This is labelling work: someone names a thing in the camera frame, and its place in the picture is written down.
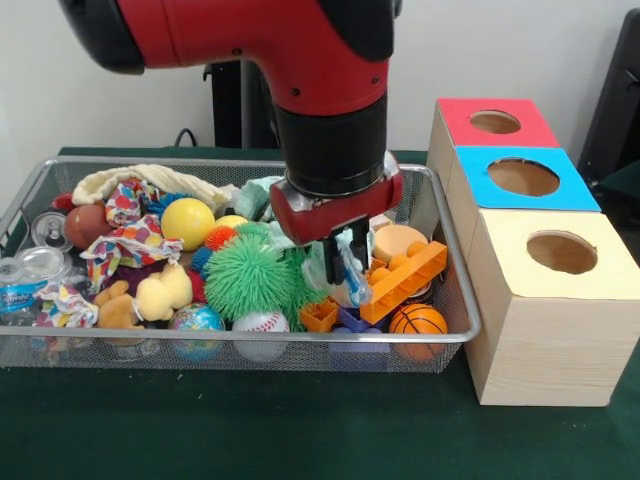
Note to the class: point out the mint green cloth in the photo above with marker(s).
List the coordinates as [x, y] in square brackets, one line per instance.
[252, 202]

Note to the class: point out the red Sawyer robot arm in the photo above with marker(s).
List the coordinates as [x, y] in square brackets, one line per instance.
[250, 40]

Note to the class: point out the green spiky ball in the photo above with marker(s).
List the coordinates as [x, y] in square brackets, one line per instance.
[247, 277]

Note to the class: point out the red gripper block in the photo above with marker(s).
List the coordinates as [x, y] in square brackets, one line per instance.
[310, 220]

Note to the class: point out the wooden box with three holes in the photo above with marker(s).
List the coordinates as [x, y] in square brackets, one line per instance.
[550, 350]

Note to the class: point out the colourful dotted cloth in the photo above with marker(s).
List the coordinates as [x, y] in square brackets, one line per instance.
[135, 240]

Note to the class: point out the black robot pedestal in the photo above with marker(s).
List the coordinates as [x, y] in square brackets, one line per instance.
[230, 110]

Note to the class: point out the orange toy brick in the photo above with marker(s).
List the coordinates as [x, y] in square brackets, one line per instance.
[405, 282]

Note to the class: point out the dark green table cloth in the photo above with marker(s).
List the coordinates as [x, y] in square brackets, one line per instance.
[625, 187]
[300, 430]

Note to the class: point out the white baseball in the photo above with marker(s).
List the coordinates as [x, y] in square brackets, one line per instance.
[260, 322]

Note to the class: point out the cream cloth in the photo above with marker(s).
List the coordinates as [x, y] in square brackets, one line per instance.
[160, 175]

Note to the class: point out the black chair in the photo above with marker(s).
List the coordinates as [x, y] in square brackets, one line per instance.
[615, 100]

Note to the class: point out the globe print ball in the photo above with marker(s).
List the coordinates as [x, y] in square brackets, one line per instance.
[196, 317]

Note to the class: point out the yellow plush duck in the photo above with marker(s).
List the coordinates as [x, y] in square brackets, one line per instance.
[165, 294]

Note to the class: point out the orange mini basketball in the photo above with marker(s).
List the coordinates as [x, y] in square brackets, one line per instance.
[417, 320]

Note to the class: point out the large yellow ball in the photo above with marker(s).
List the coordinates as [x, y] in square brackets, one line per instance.
[188, 224]

